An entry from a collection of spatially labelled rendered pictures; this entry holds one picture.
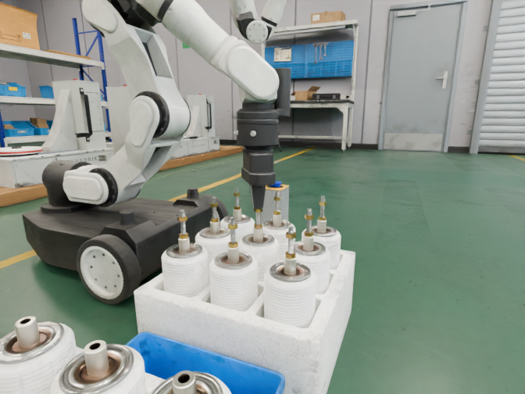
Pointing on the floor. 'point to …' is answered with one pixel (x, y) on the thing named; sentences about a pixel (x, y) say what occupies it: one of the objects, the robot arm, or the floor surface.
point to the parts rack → (55, 65)
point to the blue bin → (168, 361)
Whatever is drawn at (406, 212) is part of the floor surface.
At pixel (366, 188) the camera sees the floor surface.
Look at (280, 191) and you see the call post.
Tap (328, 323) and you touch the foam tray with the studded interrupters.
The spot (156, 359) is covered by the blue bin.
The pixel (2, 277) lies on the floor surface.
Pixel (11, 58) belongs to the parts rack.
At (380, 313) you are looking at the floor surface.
